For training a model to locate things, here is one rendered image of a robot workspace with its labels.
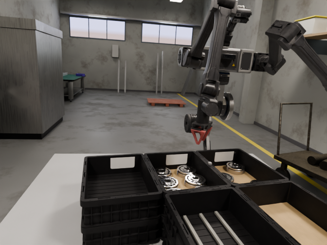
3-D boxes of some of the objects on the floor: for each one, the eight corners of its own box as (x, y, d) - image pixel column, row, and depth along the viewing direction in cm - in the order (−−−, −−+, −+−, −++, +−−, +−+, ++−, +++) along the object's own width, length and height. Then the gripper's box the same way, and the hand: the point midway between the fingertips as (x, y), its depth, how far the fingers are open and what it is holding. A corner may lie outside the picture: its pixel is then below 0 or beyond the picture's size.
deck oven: (12, 118, 517) (2, 26, 469) (66, 119, 535) (62, 31, 487) (-32, 140, 374) (-52, 11, 326) (44, 140, 393) (35, 18, 345)
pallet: (180, 102, 871) (180, 99, 868) (187, 107, 781) (187, 103, 778) (145, 101, 849) (146, 97, 846) (148, 106, 759) (148, 102, 756)
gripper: (201, 107, 110) (197, 137, 115) (191, 111, 101) (189, 144, 106) (214, 109, 107) (210, 140, 111) (206, 113, 98) (203, 147, 102)
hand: (200, 140), depth 108 cm, fingers open, 6 cm apart
